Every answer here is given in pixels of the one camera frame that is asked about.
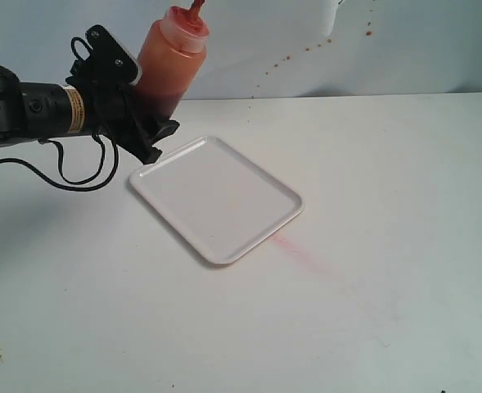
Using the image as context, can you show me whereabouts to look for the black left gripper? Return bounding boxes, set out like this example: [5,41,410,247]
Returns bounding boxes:
[67,79,179,165]

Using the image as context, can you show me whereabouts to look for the red sauce squeeze bottle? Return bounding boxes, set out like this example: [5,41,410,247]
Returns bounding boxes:
[135,1,209,120]

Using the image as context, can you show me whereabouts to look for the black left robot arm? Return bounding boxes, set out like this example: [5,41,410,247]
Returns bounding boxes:
[0,56,179,164]

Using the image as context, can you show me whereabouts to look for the white rectangular plastic tray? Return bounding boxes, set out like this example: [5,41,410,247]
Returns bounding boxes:
[129,136,304,265]

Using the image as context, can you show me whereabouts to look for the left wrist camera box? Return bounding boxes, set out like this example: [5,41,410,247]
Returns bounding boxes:
[85,25,142,86]

